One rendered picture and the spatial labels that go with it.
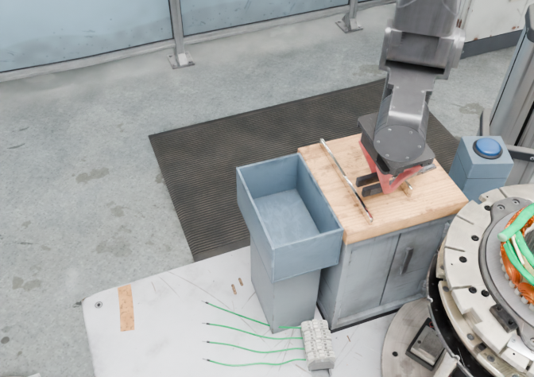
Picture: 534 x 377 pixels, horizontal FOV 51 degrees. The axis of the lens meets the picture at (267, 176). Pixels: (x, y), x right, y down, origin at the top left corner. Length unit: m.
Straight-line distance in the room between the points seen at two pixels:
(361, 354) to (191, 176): 1.48
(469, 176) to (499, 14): 2.23
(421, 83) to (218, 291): 0.59
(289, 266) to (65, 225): 1.57
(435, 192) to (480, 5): 2.24
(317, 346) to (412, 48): 0.53
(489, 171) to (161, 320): 0.63
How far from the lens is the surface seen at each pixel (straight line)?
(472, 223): 0.81
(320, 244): 0.80
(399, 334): 1.03
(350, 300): 0.97
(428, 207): 0.85
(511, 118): 1.19
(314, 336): 0.98
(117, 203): 2.31
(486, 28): 3.18
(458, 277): 0.75
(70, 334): 2.01
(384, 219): 0.82
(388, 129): 0.62
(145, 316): 1.06
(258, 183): 0.91
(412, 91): 0.64
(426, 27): 0.62
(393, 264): 0.94
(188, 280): 1.09
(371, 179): 0.82
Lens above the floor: 1.68
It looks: 46 degrees down
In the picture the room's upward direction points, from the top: 1 degrees clockwise
